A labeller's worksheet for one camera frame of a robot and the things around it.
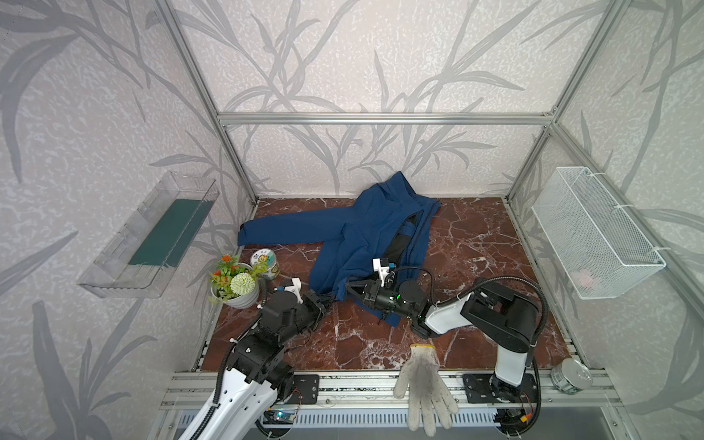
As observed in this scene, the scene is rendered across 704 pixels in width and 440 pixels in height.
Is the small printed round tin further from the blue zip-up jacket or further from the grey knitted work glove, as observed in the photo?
the grey knitted work glove

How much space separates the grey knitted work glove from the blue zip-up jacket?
26cm

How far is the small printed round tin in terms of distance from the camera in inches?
36.6

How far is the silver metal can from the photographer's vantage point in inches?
28.2

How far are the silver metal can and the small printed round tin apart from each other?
916 millimetres

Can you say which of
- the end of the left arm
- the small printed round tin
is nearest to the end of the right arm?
the end of the left arm

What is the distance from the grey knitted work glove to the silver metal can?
30cm

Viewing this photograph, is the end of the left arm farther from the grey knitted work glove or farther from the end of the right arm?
the grey knitted work glove

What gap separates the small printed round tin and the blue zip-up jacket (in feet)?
0.40

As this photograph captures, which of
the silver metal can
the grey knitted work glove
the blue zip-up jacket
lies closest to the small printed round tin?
the blue zip-up jacket

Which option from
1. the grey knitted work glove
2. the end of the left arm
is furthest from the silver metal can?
the end of the left arm

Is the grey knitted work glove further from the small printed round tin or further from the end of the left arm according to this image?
the small printed round tin

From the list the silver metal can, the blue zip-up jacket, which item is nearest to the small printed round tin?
the blue zip-up jacket

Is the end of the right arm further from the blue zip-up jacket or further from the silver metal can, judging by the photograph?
the silver metal can

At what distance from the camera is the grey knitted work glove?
2.32 ft
